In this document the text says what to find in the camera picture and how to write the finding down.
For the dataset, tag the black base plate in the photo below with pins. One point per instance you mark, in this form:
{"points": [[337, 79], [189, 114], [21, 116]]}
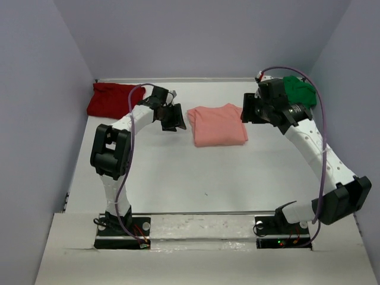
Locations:
{"points": [[269, 235], [111, 235]]}

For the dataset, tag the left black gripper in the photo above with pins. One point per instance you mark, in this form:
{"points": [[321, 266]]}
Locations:
{"points": [[177, 120]]}

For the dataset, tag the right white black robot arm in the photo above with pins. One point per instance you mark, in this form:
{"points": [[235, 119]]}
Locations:
{"points": [[341, 191]]}

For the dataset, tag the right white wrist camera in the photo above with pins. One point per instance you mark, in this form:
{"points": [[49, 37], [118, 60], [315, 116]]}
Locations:
{"points": [[262, 77]]}

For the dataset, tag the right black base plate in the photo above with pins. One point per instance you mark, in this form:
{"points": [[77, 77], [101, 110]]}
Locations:
{"points": [[269, 235]]}

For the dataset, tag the pink t shirt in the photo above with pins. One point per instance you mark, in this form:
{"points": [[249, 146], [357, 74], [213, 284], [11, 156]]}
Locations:
{"points": [[217, 126]]}

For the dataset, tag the red folded t shirt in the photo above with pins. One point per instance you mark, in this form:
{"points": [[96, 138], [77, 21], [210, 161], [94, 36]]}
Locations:
{"points": [[110, 100]]}

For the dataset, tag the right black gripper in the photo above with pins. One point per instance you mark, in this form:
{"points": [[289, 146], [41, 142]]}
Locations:
{"points": [[248, 113]]}

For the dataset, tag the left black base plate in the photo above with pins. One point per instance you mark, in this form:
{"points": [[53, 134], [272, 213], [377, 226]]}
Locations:
{"points": [[111, 235]]}

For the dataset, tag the green crumpled t shirt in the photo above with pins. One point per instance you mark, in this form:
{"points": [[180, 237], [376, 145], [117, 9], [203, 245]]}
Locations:
{"points": [[299, 92]]}

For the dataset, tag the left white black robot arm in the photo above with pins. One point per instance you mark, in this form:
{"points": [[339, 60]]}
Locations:
{"points": [[113, 147]]}

